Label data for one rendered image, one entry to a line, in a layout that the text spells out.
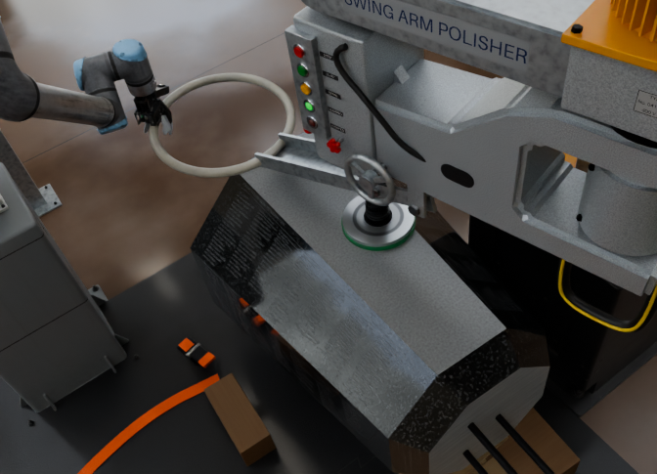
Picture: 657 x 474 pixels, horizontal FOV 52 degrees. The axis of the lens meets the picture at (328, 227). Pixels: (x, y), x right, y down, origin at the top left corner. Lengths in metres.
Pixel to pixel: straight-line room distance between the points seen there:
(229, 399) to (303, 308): 0.68
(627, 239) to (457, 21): 0.52
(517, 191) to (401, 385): 0.62
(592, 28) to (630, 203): 0.34
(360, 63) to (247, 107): 2.45
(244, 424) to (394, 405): 0.83
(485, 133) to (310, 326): 0.86
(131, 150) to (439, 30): 2.75
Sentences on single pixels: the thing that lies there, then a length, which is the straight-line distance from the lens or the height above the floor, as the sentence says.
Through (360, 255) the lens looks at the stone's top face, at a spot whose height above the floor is 0.82.
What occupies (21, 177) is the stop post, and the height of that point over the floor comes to 0.22.
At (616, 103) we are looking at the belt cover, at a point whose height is 1.62.
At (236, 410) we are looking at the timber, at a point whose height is 0.13.
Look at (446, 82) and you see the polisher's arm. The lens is 1.53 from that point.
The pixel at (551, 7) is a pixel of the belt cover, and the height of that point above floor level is 1.69.
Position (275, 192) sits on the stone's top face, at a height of 0.82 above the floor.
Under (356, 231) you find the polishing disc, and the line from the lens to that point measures 1.93.
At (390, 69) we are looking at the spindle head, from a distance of 1.52.
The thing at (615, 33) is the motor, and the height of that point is 1.72.
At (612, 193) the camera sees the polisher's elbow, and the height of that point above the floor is 1.40.
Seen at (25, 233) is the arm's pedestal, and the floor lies 0.84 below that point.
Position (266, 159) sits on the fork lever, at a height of 0.93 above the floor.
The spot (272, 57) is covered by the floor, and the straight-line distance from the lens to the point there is 4.20.
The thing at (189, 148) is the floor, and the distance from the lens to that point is 3.69.
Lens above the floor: 2.31
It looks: 48 degrees down
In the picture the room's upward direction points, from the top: 10 degrees counter-clockwise
